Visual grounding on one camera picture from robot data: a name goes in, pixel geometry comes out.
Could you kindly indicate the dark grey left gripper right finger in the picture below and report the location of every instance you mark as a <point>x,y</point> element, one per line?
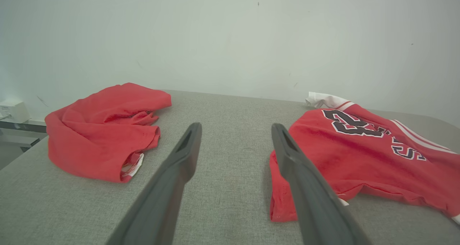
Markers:
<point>316,209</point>

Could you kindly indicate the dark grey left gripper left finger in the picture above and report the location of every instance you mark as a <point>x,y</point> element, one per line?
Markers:
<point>161,194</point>

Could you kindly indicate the red jersey with white trim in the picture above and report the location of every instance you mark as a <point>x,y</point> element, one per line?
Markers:
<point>359,158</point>

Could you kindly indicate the plain red garment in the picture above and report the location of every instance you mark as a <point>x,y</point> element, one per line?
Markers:
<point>93,144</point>

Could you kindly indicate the white wall adapter box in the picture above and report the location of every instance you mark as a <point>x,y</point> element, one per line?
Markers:
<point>16,110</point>

